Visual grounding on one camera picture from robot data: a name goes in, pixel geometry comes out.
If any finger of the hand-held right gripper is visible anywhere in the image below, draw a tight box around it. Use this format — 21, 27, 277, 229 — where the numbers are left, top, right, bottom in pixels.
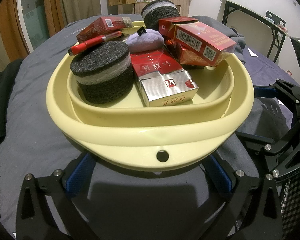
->
252, 79, 300, 110
235, 119, 300, 180

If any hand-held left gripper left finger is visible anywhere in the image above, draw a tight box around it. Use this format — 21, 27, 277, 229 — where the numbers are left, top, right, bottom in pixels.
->
16, 152, 98, 240

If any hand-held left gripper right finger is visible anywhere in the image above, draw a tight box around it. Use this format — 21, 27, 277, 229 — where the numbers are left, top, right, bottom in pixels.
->
200, 155, 283, 240

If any yellow plastic basin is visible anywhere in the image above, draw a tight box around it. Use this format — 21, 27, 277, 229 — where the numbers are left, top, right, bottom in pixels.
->
46, 20, 254, 172

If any large red cigarette box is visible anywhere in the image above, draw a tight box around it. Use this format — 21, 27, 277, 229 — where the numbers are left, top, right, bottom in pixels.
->
158, 16, 237, 67

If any black foam cylinder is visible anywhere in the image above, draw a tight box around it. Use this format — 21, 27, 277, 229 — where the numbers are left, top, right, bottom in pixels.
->
70, 41, 135, 105
141, 0, 182, 32

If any red and silver cigarette box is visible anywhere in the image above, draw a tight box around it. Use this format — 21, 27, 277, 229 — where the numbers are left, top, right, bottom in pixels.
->
130, 50, 199, 108

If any red tube lighter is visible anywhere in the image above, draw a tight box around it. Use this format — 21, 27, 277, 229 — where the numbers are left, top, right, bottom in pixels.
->
69, 30, 123, 56

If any lavender plush pouch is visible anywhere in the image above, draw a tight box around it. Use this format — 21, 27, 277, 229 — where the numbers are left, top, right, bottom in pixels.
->
126, 26, 164, 53

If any purple bedsheet with white triangles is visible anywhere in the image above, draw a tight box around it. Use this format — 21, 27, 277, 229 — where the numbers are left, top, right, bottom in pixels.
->
242, 46, 300, 120

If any plaid cloth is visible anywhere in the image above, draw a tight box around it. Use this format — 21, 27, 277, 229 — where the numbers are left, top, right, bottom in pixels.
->
281, 177, 300, 233

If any grey blanket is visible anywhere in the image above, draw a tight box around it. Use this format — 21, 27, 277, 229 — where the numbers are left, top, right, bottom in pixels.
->
0, 14, 293, 240

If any black folding table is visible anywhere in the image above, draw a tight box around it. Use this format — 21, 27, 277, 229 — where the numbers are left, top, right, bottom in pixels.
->
217, 0, 293, 64

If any black cloth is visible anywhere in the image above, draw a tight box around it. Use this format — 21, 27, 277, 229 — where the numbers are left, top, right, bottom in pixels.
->
0, 59, 24, 155

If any orange curtain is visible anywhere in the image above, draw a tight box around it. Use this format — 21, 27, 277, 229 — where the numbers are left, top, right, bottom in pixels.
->
44, 0, 65, 34
0, 4, 29, 55

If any glass door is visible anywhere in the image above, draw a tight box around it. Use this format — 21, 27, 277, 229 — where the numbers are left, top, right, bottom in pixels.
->
16, 0, 50, 53

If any beige curtain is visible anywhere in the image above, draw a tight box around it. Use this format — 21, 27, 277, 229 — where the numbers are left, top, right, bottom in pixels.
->
60, 0, 102, 22

